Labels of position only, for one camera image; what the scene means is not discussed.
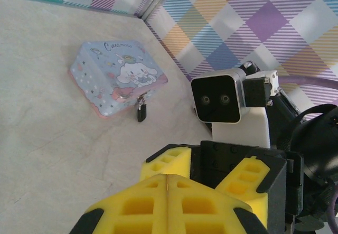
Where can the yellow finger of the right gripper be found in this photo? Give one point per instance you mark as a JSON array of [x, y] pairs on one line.
[[248, 181], [169, 162]]

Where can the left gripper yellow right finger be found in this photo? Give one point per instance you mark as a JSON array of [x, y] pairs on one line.
[[206, 213]]

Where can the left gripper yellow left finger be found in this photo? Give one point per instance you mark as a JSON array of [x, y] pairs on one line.
[[132, 210]]

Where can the small black padlock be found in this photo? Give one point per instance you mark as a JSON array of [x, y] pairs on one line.
[[141, 113]]

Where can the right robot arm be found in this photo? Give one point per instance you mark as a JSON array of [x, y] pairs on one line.
[[317, 139]]

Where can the blue cartoon tin box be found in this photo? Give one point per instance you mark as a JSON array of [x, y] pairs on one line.
[[126, 67]]

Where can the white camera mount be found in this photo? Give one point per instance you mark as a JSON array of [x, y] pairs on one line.
[[253, 128]]

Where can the silver black wrist camera box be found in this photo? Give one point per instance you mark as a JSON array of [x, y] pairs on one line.
[[216, 96]]

